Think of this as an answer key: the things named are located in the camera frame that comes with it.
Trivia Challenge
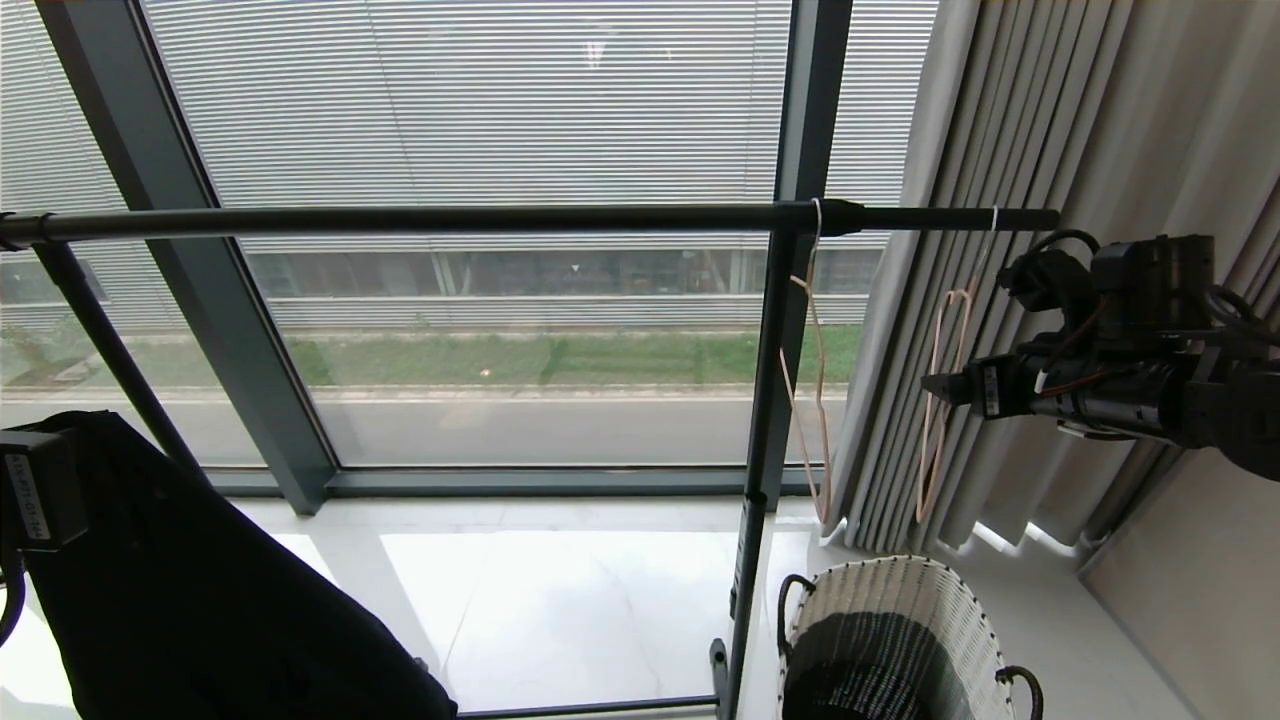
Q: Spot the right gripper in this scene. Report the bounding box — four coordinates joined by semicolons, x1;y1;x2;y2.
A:
963;352;1197;447

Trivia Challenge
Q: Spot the black garment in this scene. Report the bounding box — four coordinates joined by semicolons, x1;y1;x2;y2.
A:
18;408;459;720

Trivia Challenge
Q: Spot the pink clothes hanger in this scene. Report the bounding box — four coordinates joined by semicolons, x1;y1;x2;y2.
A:
914;208;1001;527
778;198;837;527

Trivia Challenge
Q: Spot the white laundry basket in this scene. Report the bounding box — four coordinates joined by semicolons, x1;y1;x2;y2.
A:
775;555;1046;720

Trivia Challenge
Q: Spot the black clothes rack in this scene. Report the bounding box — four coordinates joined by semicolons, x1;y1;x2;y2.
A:
0;198;1061;720

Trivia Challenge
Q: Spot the beige curtain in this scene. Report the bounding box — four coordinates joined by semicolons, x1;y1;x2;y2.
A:
818;0;1280;563

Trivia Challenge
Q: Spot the window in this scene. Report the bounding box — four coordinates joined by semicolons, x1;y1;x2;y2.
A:
0;0;943;517

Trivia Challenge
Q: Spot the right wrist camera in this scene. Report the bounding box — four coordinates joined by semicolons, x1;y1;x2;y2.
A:
998;230;1217;339

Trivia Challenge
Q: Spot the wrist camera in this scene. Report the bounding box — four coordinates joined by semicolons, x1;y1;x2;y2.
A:
998;230;1217;339
0;425;91;553

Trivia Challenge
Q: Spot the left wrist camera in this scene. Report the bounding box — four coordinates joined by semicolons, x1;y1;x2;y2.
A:
0;425;91;553

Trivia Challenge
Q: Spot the black cable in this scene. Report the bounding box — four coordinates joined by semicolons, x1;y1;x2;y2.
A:
0;548;27;649

